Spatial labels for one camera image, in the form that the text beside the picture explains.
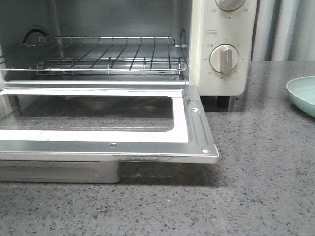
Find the metal wire oven rack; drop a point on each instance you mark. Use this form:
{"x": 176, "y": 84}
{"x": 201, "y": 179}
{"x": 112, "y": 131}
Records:
{"x": 69, "y": 55}

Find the lower timer knob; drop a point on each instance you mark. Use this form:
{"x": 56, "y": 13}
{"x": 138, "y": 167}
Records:
{"x": 223, "y": 59}

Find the glass oven door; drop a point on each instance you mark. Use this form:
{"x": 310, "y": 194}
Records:
{"x": 80, "y": 133}

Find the grey curtain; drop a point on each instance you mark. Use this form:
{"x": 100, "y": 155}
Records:
{"x": 284, "y": 30}

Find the cream white toaster oven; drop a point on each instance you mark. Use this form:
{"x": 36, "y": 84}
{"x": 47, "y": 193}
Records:
{"x": 199, "y": 24}

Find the upper temperature knob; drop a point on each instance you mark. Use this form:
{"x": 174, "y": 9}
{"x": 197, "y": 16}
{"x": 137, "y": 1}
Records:
{"x": 229, "y": 5}

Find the light green plate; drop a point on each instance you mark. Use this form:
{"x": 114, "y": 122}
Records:
{"x": 301, "y": 91}

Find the black right oven foot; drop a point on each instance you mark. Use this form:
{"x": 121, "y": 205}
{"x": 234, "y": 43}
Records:
{"x": 223, "y": 102}

